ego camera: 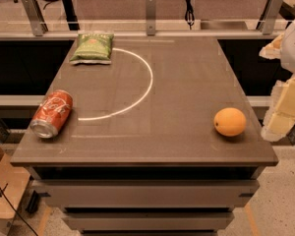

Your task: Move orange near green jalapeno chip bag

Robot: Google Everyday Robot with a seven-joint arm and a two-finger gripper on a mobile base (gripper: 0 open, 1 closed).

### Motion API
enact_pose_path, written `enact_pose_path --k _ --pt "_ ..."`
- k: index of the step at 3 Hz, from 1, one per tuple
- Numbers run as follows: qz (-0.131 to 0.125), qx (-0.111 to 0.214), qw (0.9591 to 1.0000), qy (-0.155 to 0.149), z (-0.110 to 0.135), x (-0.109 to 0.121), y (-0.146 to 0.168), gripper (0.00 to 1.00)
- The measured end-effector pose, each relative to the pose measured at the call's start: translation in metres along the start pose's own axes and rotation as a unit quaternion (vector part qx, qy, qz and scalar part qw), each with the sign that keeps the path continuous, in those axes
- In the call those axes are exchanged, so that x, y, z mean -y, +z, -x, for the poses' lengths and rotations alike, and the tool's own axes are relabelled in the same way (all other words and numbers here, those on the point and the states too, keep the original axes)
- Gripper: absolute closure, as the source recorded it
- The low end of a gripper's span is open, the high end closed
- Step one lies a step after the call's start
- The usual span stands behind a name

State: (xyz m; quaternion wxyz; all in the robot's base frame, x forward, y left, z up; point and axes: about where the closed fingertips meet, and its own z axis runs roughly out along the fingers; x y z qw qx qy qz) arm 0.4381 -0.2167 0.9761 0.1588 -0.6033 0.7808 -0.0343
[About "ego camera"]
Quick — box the middle metal rail bracket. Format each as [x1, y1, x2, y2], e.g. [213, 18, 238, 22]
[146, 0, 156, 35]

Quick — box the red soda can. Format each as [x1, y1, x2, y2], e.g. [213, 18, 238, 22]
[29, 89, 73, 139]

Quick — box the green jalapeno chip bag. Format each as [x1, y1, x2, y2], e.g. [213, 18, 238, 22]
[70, 33, 114, 65]

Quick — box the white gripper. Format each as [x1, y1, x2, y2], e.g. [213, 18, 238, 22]
[259, 20, 295, 142]

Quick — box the wooden box with cable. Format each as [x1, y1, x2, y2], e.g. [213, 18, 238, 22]
[0, 148, 30, 236]

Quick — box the metal rail bracket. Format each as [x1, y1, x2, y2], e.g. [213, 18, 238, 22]
[260, 0, 283, 35]
[21, 0, 48, 36]
[146, 0, 156, 35]

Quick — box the orange fruit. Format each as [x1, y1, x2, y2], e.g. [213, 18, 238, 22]
[213, 107, 246, 137]

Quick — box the black hanging cable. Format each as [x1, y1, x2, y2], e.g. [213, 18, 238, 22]
[183, 0, 196, 30]

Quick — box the right metal rail bracket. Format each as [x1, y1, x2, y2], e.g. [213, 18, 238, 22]
[260, 0, 283, 35]

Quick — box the grey drawer cabinet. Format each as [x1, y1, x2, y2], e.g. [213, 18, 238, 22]
[12, 37, 277, 236]

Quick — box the left metal rail bracket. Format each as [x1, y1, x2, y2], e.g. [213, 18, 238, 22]
[21, 0, 48, 36]

